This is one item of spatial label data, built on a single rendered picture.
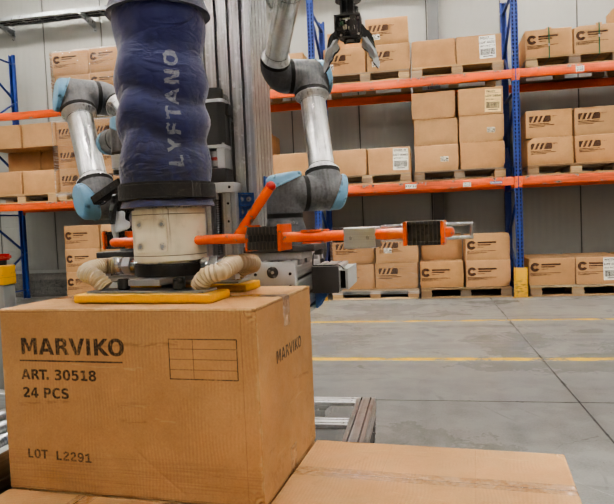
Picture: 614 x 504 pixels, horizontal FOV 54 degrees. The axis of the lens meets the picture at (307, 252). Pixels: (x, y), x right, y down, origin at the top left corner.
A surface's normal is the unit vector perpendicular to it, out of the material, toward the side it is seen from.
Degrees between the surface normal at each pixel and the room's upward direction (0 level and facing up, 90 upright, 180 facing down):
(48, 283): 90
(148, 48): 78
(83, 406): 90
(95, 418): 90
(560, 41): 91
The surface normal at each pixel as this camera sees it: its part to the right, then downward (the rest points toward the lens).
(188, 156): 0.59, -0.18
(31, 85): -0.18, 0.05
